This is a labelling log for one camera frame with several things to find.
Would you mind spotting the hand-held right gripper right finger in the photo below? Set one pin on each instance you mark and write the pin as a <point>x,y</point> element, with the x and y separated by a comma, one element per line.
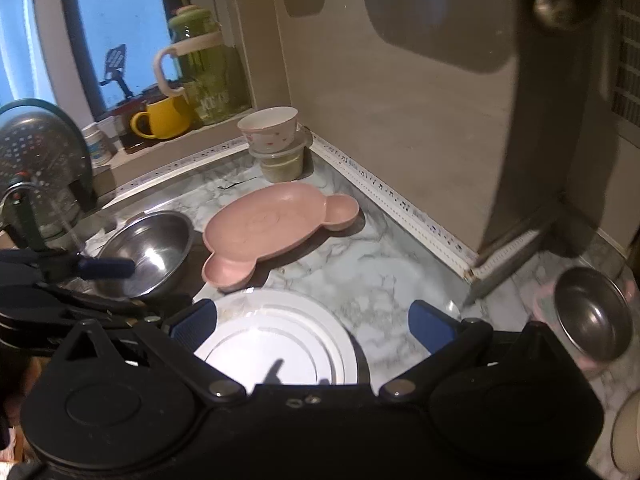
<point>429,324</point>

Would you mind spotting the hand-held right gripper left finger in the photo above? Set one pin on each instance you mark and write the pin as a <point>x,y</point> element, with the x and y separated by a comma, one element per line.
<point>192,321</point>

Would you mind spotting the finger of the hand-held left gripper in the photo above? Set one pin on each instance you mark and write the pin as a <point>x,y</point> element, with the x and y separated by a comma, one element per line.
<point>107,268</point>
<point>120,307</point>

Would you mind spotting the large stainless steel bowl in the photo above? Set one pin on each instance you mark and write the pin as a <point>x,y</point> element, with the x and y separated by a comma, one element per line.
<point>150,250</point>

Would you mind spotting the white round plate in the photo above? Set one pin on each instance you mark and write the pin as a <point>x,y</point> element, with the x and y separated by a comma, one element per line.
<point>285,335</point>

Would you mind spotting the grey stone block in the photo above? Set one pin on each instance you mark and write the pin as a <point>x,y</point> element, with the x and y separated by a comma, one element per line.
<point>102,180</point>

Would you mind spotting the chrome faucet spout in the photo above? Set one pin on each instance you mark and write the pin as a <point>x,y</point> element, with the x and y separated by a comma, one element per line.
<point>47,195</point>

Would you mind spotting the pink bear-shaped plate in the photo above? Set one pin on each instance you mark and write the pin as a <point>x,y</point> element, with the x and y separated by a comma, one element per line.
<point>265,227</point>

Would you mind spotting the small white plastic jar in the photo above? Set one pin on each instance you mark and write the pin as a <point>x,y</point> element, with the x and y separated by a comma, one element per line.
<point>97,146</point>

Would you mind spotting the white music-note edge tape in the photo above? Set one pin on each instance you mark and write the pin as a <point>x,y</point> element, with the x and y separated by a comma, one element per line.
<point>390,195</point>

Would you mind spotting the dark glass jar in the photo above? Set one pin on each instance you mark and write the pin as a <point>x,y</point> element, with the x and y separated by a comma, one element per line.
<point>127,127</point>

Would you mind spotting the green-rimmed glass lid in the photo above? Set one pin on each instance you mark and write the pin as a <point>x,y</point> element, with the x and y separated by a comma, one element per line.
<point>75,125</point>

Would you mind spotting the yellow ceramic mug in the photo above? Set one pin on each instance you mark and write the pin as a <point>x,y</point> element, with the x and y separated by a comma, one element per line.
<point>162,117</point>

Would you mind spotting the small stainless steel bowl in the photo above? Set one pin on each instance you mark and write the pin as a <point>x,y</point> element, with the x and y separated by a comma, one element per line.
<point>592,312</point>

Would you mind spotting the clear lidded plastic container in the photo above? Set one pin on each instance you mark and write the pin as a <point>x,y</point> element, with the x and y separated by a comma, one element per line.
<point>280,162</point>

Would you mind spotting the black slotted spatula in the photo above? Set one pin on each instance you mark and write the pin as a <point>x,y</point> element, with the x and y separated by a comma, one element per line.
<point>116,62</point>

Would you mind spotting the floral ceramic bowl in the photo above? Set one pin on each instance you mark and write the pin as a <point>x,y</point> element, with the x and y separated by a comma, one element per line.
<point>267,127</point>

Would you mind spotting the metal vent grille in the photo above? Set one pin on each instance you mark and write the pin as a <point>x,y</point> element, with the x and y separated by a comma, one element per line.
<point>625,75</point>

